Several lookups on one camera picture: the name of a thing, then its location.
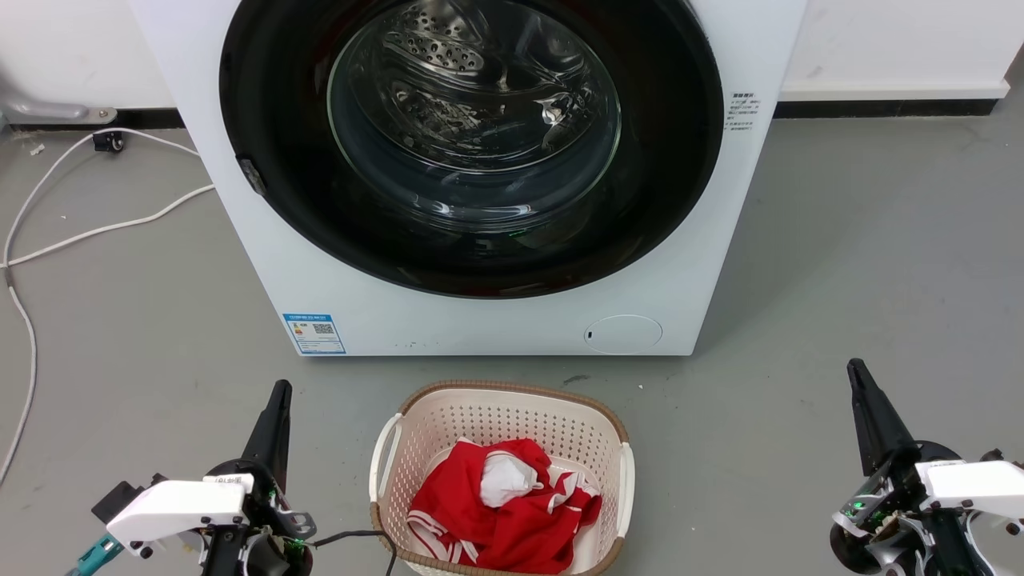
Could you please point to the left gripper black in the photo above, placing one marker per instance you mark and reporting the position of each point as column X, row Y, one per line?
column 268, row 552

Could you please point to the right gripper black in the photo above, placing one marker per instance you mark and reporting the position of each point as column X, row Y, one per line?
column 896, row 520

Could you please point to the white front-load washing machine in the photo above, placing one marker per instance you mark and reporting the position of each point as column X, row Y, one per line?
column 480, row 324

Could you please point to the black round glass washer door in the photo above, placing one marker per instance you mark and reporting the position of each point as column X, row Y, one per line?
column 664, row 176

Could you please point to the blue energy label sticker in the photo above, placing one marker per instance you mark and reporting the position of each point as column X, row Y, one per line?
column 314, row 334

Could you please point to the red striped garment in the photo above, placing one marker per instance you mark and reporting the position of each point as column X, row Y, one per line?
column 480, row 520

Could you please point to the cream perforated laundry basket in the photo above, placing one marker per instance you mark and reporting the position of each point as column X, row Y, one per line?
column 496, row 420

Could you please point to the white crumpled garment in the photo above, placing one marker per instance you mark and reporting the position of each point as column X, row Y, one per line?
column 504, row 478

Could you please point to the round white filter cover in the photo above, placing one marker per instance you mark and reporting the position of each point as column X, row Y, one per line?
column 622, row 334

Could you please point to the printed text warning sticker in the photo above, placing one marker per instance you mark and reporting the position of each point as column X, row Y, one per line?
column 741, row 116

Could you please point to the small black plug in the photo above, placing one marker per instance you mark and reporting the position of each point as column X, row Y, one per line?
column 108, row 142

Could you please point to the right white wrist camera housing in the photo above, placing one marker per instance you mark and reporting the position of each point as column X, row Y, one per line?
column 972, row 484

